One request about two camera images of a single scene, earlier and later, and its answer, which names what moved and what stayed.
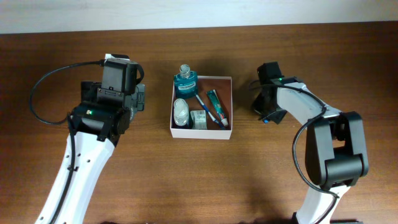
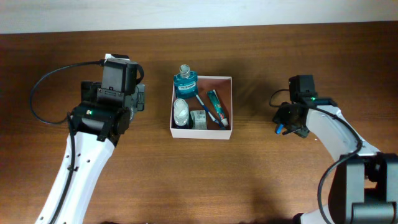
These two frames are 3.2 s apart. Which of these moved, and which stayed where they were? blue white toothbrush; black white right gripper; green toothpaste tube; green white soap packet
Moved: black white right gripper
Stayed: green toothpaste tube; green white soap packet; blue white toothbrush
